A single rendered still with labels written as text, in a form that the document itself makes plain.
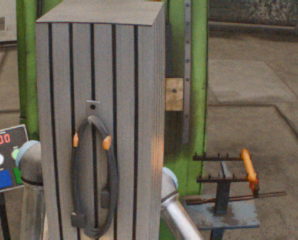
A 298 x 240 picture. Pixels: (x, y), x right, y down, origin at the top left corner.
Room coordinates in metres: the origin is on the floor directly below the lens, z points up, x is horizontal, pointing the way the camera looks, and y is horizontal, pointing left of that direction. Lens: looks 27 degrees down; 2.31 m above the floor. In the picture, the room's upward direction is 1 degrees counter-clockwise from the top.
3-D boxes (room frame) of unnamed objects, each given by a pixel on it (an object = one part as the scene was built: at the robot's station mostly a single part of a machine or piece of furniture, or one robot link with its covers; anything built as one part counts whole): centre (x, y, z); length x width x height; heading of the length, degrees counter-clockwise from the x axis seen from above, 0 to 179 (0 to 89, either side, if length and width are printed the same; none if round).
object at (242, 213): (2.29, -0.58, 0.75); 0.40 x 0.30 x 0.02; 87
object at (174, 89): (2.57, -0.35, 1.27); 0.09 x 0.02 x 0.17; 91
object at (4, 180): (2.22, 0.47, 1.01); 0.07 x 0.05 x 0.07; 116
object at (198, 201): (2.38, -0.71, 0.77); 0.60 x 0.04 x 0.01; 93
